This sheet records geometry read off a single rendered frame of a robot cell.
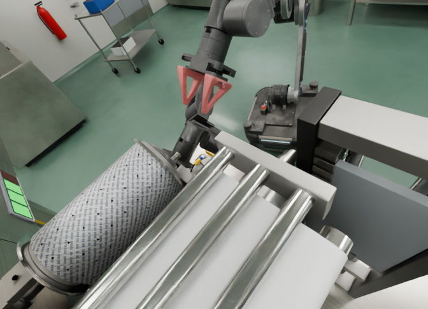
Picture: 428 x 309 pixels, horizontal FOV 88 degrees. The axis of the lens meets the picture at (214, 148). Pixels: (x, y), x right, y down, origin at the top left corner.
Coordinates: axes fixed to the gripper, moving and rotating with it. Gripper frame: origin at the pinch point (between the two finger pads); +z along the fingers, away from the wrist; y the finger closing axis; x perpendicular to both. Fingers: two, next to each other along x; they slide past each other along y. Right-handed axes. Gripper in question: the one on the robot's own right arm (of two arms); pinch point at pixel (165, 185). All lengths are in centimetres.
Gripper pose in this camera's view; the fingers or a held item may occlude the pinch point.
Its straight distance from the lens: 65.9
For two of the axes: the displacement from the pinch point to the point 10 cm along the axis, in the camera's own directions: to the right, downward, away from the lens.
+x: -5.6, -2.1, -8.0
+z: -4.7, 8.8, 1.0
